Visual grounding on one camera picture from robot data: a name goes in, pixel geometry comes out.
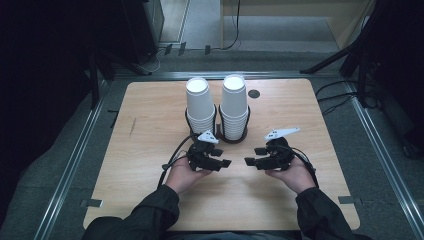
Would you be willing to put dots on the light wooden cabinet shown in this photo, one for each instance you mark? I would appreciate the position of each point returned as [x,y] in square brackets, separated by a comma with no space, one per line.
[343,23]

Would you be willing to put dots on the metal floor rail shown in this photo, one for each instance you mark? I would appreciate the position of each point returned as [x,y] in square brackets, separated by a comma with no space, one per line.
[390,166]
[66,176]
[216,74]

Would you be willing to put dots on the black tripod stand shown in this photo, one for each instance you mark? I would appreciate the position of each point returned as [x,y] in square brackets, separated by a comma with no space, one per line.
[353,50]

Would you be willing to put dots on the stack of white paper cups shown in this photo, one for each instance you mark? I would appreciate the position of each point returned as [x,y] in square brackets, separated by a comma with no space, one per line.
[199,100]
[234,100]

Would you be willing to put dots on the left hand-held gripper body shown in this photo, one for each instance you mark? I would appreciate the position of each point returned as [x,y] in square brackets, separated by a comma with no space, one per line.
[200,156]

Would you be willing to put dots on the black round table grommet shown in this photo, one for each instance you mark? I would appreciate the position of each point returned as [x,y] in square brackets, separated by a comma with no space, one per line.
[254,93]

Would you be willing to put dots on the dark cabinet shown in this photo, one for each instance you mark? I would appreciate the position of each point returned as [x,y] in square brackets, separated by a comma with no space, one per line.
[140,30]

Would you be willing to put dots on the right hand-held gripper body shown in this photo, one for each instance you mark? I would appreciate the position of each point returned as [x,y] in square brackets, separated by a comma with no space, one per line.
[280,155]

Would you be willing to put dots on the person's left hand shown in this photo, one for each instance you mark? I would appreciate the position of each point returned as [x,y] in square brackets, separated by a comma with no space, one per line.
[183,176]

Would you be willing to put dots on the person's right hand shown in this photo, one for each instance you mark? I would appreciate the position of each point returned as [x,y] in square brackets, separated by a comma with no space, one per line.
[298,176]

